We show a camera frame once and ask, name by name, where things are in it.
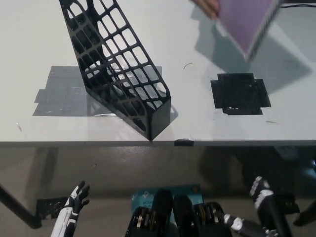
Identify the purple spiral notebook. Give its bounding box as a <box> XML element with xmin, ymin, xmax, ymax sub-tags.
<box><xmin>215</xmin><ymin>0</ymin><xmax>282</xmax><ymax>62</ymax></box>

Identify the person's hand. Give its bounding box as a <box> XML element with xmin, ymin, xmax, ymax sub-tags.
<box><xmin>189</xmin><ymin>0</ymin><xmax>221</xmax><ymax>20</ymax></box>

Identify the black robot torso teal top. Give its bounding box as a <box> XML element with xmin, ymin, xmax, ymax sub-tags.
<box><xmin>125</xmin><ymin>184</ymin><xmax>233</xmax><ymax>237</ymax></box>

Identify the black slanted table leg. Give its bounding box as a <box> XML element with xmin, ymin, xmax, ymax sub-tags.
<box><xmin>293</xmin><ymin>195</ymin><xmax>316</xmax><ymax>227</ymax></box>
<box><xmin>0</xmin><ymin>184</ymin><xmax>42</xmax><ymax>229</ymax></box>

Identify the square black tape patch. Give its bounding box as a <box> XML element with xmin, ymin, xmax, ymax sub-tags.
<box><xmin>210</xmin><ymin>73</ymin><xmax>272</xmax><ymax>116</ymax></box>

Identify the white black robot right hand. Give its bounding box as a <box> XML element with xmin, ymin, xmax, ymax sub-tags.
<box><xmin>248</xmin><ymin>176</ymin><xmax>275</xmax><ymax>216</ymax></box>

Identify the black floor tape patch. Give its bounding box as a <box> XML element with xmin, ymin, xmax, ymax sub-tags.
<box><xmin>36</xmin><ymin>197</ymin><xmax>70</xmax><ymax>220</ymax></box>
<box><xmin>274</xmin><ymin>194</ymin><xmax>301</xmax><ymax>214</ymax></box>

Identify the black cable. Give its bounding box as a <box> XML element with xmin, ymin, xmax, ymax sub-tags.
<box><xmin>280</xmin><ymin>1</ymin><xmax>316</xmax><ymax>8</ymax></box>

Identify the black lattice magazine stand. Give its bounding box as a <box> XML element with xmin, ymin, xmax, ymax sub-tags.
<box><xmin>58</xmin><ymin>0</ymin><xmax>172</xmax><ymax>142</ymax></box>

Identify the grey tape patch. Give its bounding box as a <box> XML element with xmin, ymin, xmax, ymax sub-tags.
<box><xmin>31</xmin><ymin>65</ymin><xmax>179</xmax><ymax>122</ymax></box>

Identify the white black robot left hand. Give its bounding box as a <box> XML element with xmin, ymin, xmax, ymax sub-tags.
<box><xmin>50</xmin><ymin>180</ymin><xmax>91</xmax><ymax>237</ymax></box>

